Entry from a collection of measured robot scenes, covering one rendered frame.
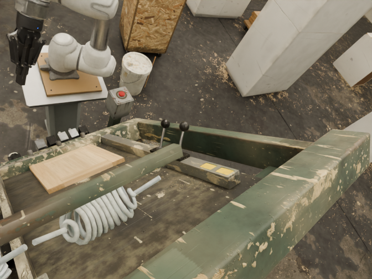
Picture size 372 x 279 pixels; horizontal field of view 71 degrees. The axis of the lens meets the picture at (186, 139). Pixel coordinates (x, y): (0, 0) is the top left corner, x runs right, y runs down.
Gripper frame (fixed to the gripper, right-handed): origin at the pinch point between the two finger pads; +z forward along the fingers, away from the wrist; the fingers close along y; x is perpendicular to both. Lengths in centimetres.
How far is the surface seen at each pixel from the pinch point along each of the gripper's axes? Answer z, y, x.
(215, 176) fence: -3, -6, 75
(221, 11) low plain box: -72, -378, -74
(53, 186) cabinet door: 32.1, 1.4, 26.0
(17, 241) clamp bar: 17, 33, 48
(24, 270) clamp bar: 12, 39, 57
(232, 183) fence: -4, -5, 81
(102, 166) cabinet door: 25.1, -15.0, 32.6
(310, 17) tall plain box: -87, -234, 62
